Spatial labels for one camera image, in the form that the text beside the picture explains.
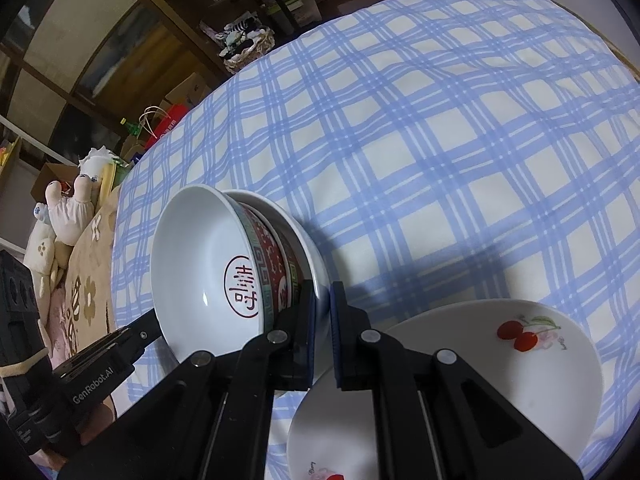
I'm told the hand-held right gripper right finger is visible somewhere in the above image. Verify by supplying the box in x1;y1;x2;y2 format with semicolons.
330;281;583;480

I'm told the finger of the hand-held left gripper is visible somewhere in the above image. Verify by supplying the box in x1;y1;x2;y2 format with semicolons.
102;307;167;361

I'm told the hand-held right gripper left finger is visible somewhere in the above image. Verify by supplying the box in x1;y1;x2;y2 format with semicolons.
57;280;318;480

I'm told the plain white bowl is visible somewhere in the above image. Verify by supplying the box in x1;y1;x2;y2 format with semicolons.
220;189;332;386

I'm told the white bowl with red seal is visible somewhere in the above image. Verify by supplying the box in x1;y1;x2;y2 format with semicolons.
151;185;301;361

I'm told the small white cherry plate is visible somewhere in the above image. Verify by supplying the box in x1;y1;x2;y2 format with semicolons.
287;299;604;480

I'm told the pink bed sheet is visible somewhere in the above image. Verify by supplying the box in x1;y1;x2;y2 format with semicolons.
0;285;118;461

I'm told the white stuffed toy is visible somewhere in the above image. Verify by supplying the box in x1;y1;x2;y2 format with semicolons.
25;145;118;286

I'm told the red paper bag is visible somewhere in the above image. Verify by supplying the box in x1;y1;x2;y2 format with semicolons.
145;105;189;144

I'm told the blue plaid blanket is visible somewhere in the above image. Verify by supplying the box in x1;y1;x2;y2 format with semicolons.
110;0;640;480

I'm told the brown cardboard box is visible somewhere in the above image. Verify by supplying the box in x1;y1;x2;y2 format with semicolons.
160;72;212;112

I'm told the wicker basket with clothes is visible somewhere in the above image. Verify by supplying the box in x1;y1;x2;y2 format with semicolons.
200;12;277;75

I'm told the wooden shelf unit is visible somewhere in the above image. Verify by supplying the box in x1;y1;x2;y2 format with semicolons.
0;0;236;171

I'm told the black tripod stand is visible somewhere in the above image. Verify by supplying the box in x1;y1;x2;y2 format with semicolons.
255;0;302;32

